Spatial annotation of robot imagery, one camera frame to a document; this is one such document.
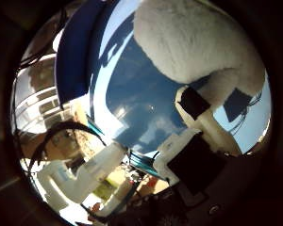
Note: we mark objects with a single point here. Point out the plain white plush toy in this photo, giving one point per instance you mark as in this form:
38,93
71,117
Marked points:
185,40

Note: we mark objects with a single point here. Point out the blue plastic container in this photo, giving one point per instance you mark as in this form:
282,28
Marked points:
75,53

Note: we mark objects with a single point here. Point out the metal window railing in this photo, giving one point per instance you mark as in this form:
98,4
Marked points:
37,97

